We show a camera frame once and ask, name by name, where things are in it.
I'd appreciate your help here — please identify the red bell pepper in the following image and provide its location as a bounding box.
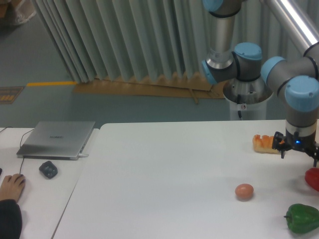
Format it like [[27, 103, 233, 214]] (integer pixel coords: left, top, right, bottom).
[[305, 167, 319, 191]]

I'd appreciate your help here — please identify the black mouse cable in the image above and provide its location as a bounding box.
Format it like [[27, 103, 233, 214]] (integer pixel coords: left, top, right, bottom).
[[0, 126, 35, 175]]

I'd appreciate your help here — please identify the silver laptop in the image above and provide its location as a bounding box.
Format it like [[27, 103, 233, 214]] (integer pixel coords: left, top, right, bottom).
[[16, 121, 95, 160]]

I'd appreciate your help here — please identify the green bell pepper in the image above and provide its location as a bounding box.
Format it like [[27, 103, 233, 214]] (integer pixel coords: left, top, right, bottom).
[[284, 204, 319, 234]]

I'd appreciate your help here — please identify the brown egg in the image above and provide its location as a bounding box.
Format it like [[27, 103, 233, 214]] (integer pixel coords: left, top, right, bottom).
[[235, 184, 254, 200]]

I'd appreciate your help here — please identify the brown cardboard sheet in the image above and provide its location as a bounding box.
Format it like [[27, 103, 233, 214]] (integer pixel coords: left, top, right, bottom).
[[73, 72, 226, 104]]

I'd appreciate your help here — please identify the black sleeved forearm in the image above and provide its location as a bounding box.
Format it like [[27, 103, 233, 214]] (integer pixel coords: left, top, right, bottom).
[[0, 199, 22, 239]]

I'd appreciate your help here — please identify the person's bare hand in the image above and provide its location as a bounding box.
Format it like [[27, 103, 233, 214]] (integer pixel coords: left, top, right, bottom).
[[0, 174, 25, 203]]

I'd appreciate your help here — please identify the black round controller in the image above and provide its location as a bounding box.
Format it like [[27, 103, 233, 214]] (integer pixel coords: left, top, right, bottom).
[[39, 161, 58, 179]]

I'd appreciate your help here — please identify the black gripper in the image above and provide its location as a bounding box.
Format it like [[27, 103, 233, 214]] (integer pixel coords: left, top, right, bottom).
[[272, 131, 319, 167]]

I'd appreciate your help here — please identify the orange bread toy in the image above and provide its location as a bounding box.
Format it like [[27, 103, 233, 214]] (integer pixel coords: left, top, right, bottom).
[[252, 134, 279, 154]]

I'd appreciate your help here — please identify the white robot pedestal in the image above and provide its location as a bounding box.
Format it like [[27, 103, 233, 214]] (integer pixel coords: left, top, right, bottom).
[[223, 78, 273, 120]]

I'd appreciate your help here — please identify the pale green curtain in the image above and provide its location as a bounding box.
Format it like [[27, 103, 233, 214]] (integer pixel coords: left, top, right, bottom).
[[29, 0, 319, 84]]

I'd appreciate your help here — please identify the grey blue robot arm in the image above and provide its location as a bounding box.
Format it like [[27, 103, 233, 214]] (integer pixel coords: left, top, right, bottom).
[[202, 0, 319, 163]]

